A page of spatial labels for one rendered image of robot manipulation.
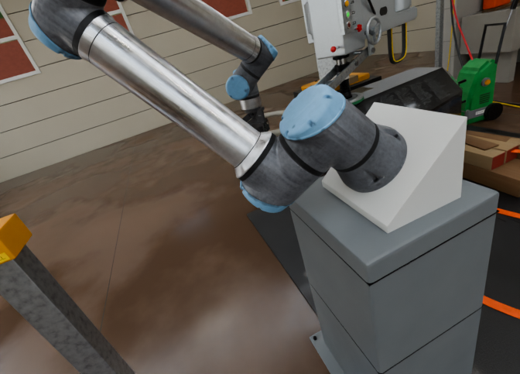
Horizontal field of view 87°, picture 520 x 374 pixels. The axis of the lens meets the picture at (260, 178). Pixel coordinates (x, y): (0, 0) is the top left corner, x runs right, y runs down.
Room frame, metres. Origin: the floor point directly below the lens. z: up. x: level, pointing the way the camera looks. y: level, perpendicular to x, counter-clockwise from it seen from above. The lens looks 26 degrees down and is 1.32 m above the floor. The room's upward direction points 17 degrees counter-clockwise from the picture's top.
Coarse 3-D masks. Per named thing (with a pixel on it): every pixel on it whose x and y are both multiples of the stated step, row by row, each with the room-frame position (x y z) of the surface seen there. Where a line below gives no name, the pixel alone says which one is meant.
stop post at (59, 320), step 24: (0, 240) 0.61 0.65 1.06; (24, 240) 0.68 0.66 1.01; (0, 264) 0.60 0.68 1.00; (24, 264) 0.64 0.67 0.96; (0, 288) 0.61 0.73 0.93; (24, 288) 0.62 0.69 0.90; (48, 288) 0.65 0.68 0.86; (24, 312) 0.61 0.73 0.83; (48, 312) 0.62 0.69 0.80; (72, 312) 0.66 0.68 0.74; (48, 336) 0.61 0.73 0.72; (72, 336) 0.62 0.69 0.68; (96, 336) 0.67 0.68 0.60; (72, 360) 0.61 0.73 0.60; (96, 360) 0.62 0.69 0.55; (120, 360) 0.68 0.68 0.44
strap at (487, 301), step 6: (516, 150) 1.51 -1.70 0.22; (504, 210) 1.23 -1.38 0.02; (516, 216) 1.16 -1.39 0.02; (486, 300) 0.75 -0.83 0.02; (492, 300) 0.74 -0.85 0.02; (492, 306) 0.72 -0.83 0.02; (498, 306) 0.71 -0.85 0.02; (504, 306) 0.71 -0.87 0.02; (504, 312) 0.68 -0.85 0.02; (510, 312) 0.68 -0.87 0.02; (516, 312) 0.67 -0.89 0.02
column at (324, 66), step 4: (316, 60) 2.68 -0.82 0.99; (320, 60) 2.65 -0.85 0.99; (324, 60) 2.62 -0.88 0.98; (328, 60) 2.60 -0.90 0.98; (332, 60) 2.57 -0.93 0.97; (320, 64) 2.65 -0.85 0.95; (324, 64) 2.63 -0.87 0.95; (328, 64) 2.60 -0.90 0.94; (332, 64) 2.57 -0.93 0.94; (320, 68) 2.66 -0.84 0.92; (324, 68) 2.63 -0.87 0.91; (328, 68) 2.60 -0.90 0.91; (320, 72) 2.66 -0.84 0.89; (324, 72) 2.63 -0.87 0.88; (320, 76) 2.67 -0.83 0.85; (336, 76) 2.56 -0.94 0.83; (332, 80) 2.59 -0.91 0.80
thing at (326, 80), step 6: (366, 48) 1.81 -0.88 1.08; (372, 48) 1.78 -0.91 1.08; (354, 54) 1.90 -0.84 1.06; (360, 54) 1.77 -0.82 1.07; (366, 54) 1.80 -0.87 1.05; (348, 60) 1.88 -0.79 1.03; (354, 60) 1.74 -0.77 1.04; (360, 60) 1.76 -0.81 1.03; (348, 66) 1.70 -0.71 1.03; (354, 66) 1.73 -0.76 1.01; (330, 72) 1.78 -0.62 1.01; (342, 72) 1.67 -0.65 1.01; (348, 72) 1.70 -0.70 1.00; (324, 78) 1.75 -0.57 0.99; (330, 78) 1.77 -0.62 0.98; (336, 78) 1.64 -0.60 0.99; (342, 78) 1.67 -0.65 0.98; (330, 84) 1.61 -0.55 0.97; (336, 84) 1.63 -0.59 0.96
